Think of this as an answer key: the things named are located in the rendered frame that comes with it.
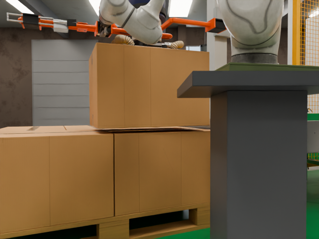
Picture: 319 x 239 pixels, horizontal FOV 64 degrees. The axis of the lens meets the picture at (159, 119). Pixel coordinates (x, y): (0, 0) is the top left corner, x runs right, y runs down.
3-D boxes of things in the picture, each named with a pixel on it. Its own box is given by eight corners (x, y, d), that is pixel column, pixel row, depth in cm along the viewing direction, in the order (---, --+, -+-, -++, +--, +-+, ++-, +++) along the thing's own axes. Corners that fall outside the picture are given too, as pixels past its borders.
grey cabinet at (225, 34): (228, 38, 282) (228, 11, 282) (231, 37, 277) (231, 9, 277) (213, 36, 275) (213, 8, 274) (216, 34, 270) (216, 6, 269)
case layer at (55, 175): (155, 167, 238) (155, 124, 237) (219, 200, 146) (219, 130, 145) (8, 179, 193) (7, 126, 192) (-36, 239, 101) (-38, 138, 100)
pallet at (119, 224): (155, 182, 239) (155, 167, 238) (219, 225, 146) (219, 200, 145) (8, 198, 194) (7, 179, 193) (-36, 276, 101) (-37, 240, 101)
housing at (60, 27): (68, 33, 136) (67, 24, 136) (68, 29, 130) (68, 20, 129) (53, 32, 133) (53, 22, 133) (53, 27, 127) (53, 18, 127)
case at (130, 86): (179, 123, 177) (178, 65, 176) (210, 125, 140) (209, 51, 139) (89, 125, 156) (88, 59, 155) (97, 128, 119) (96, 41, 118)
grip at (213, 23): (218, 33, 141) (218, 24, 141) (228, 29, 133) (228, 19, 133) (205, 32, 138) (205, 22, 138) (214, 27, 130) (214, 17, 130)
